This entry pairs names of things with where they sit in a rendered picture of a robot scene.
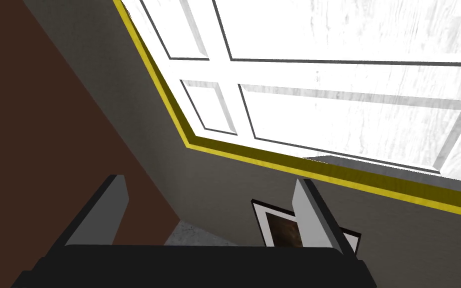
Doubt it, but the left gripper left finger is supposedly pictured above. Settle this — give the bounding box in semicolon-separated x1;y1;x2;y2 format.
56;174;130;247

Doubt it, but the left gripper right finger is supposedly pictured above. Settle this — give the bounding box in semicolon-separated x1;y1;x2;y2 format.
292;178;356;255

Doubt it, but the white panelled door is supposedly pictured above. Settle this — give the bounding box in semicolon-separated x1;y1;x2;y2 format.
119;0;461;186

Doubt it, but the black framed wall picture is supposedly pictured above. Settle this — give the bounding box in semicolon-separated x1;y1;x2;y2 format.
250;198;362;255

